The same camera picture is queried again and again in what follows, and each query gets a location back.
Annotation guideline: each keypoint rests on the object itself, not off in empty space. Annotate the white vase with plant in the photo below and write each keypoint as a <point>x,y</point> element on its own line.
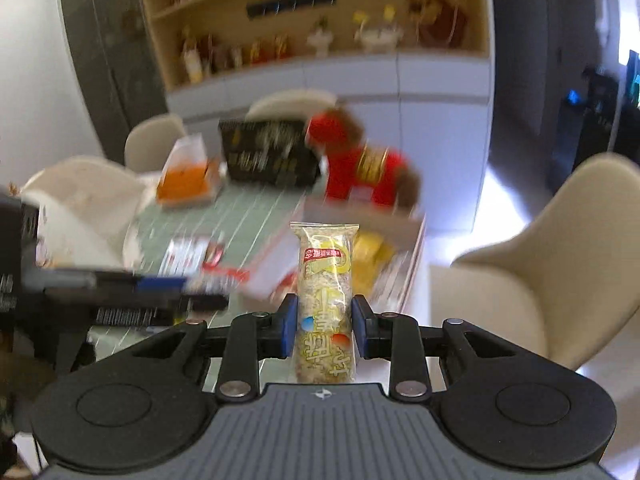
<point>320,42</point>

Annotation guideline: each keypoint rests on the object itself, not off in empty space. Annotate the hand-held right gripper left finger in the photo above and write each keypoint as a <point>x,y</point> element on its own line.
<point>287,325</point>

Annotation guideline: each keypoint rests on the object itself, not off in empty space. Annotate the golden monkey figurine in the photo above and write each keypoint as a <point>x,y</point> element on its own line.
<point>256,51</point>
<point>282,47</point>

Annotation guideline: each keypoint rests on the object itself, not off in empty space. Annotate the small beige chair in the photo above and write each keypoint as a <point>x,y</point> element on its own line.
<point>150,142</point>

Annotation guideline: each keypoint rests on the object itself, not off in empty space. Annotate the yellow snack packet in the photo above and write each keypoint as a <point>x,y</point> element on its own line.
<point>372,255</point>

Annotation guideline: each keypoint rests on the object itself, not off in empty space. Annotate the red plush horse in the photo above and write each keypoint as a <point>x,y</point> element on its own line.
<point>365,170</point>

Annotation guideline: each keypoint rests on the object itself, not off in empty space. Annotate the black snack bag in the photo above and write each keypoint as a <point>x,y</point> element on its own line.
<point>270,152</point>

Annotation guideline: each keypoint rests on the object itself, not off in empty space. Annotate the yellow drink bottle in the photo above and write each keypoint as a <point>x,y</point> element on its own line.
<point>192,60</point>

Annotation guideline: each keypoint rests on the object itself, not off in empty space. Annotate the orange tissue box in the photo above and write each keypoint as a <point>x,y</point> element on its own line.
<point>185,180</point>

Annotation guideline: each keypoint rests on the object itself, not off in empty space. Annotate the black water dispenser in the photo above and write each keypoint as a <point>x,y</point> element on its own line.
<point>590,125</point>

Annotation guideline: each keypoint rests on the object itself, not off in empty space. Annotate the large beige chair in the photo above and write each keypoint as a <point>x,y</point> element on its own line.
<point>550,260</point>

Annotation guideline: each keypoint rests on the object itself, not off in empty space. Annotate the brown floral ornament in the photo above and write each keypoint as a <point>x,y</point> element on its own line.
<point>437,22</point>

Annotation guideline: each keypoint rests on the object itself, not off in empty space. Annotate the pink cardboard box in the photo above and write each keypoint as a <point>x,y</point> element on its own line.
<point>267,267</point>

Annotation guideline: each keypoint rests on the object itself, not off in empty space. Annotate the wooden shelf cabinet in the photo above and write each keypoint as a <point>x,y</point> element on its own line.
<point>425,85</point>

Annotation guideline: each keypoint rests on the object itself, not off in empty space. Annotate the clear rice bar packet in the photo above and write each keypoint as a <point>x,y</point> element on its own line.
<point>325,280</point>

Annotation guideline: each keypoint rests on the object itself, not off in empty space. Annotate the black moon phase strip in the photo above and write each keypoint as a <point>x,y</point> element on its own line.
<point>290,4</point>

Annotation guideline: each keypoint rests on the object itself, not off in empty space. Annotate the beige chair behind table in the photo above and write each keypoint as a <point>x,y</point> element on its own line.
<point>290,105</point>

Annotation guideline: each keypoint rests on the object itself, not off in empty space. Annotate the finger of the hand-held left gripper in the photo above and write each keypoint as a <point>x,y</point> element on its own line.
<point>150,307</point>
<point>160,284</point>

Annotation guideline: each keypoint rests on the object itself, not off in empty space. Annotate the red snack packet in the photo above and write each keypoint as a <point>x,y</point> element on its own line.
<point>225,275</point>

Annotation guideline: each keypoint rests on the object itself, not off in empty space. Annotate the white doll with yellow ears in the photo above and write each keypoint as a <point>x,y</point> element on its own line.
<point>377,35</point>

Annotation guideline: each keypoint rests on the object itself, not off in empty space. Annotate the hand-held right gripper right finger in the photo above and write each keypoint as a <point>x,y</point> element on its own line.
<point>357,327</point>

